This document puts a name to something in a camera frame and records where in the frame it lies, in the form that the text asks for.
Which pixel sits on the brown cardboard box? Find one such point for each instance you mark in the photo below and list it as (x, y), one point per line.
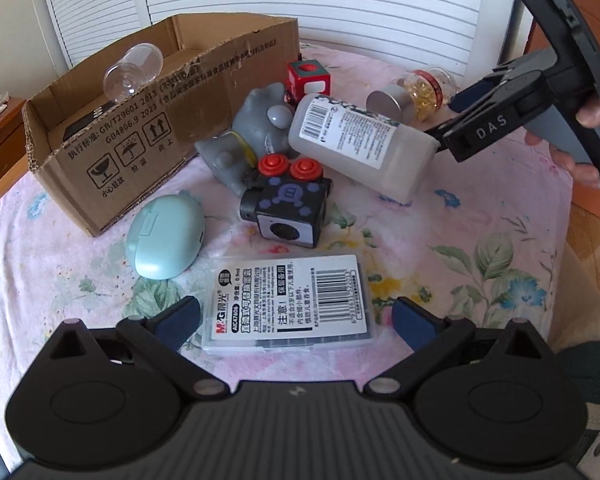
(130, 160)

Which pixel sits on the person's right hand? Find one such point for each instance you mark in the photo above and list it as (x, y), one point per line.
(587, 177)

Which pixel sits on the clear plastic jar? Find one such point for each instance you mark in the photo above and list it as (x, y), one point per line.
(130, 72)

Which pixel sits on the pink floral sheet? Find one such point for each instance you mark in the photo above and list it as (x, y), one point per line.
(480, 210)

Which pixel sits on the grey cat figurine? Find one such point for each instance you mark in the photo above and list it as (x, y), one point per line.
(260, 120)

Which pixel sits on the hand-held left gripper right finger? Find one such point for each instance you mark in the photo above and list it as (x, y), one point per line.
(410, 320)

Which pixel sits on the dark green cloth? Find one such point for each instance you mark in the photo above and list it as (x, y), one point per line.
(595, 365)

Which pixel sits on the clear plastic case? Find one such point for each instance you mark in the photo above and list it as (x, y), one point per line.
(290, 300)

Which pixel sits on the silver-lidded jar of gold pins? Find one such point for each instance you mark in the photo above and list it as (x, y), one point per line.
(420, 95)

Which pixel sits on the white plastic bottle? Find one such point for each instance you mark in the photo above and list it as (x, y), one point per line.
(360, 160)

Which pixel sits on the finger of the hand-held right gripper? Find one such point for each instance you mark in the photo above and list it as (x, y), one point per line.
(437, 134)
(467, 96)

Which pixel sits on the black cube toy red buttons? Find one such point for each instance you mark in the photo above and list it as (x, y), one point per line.
(290, 200)

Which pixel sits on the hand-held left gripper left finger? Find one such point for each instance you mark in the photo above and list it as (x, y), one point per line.
(180, 317)

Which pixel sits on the teal rounded device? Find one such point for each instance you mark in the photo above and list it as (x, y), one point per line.
(165, 240)

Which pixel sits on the black flat device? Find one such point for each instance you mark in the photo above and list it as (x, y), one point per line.
(80, 127)

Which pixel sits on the wooden nightstand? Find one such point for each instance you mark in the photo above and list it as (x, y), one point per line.
(0, 145)

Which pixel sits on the narrow white louvered door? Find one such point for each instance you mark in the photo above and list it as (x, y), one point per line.
(95, 10)

